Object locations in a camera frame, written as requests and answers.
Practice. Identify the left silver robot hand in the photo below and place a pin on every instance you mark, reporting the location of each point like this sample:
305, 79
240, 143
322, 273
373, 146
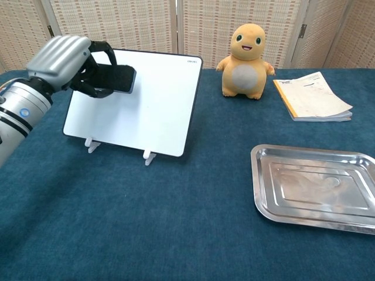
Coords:
58, 63

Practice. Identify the black eraser sponge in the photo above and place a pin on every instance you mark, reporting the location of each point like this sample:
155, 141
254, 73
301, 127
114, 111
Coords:
118, 77

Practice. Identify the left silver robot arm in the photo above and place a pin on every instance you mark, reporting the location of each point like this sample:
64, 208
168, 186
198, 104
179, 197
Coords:
20, 114

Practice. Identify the white board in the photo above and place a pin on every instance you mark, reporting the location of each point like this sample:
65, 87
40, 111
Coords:
140, 111

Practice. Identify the white plastic board stand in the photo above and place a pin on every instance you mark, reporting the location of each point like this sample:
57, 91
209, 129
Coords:
93, 146

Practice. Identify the woven folding screen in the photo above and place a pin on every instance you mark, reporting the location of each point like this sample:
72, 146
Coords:
205, 29

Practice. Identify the orange plush dinosaur toy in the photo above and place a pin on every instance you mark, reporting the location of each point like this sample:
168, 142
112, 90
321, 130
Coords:
245, 64

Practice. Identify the blue table cloth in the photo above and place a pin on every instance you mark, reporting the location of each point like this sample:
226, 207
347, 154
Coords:
175, 219

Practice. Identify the yellow spine paper notebook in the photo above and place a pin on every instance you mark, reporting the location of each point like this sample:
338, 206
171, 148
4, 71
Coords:
312, 96

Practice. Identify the stainless steel tray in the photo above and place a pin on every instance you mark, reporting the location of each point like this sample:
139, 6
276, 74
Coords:
313, 184

